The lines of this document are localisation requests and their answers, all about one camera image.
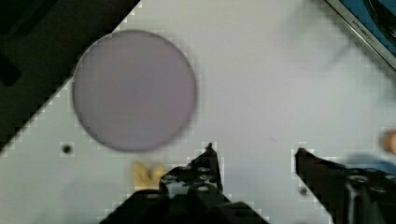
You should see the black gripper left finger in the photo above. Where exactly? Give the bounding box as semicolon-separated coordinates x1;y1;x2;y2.
99;145;268;224

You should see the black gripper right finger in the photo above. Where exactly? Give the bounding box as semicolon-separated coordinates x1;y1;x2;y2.
294;148;396;224

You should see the silver black toaster oven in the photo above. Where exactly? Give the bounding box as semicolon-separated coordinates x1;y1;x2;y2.
323;0;396;70

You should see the blue cup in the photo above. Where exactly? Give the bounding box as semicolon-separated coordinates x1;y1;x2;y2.
345;156;396;175

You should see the toy orange half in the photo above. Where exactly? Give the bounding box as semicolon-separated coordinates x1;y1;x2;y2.
380;130;396;155

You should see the round lilac plate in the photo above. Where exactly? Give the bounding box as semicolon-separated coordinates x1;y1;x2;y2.
73;30;197;151

